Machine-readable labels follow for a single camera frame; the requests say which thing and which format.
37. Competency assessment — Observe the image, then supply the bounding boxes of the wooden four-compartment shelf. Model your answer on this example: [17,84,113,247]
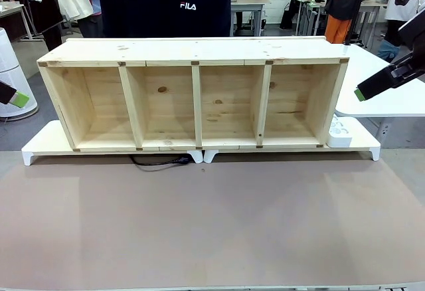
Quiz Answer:
[36,35,350,153]

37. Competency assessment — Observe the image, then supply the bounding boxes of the white side table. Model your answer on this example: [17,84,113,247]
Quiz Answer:
[333,43,425,139]

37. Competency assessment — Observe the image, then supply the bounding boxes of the light wooden background desk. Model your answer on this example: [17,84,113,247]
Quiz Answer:
[0,3,36,42]

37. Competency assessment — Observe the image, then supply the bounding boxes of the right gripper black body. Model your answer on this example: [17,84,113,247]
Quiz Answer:
[397,13,425,52]

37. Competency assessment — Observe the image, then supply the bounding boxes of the white power strip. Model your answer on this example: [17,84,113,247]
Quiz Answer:
[327,114,353,148]

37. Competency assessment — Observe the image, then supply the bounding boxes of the white air purifier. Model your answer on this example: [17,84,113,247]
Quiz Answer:
[0,27,39,122]

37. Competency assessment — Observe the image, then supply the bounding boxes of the person in navy FILA sweater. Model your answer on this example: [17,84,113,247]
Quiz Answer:
[99,0,232,39]

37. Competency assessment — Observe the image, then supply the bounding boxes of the grey background desk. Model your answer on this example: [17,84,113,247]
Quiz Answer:
[230,0,272,37]

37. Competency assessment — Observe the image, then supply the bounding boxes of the mannequin in white lab coat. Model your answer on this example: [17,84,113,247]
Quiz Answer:
[384,0,418,48]

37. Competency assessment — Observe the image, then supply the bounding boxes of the black power cable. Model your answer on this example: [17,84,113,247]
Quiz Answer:
[128,153,191,172]

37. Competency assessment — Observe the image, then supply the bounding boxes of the blue bag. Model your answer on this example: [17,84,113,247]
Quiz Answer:
[377,40,402,62]

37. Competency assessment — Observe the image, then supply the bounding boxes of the mannequin in black coat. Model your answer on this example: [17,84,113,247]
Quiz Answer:
[15,0,64,52]

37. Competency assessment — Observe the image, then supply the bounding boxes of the black stand pole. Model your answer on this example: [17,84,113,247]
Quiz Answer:
[344,0,370,46]

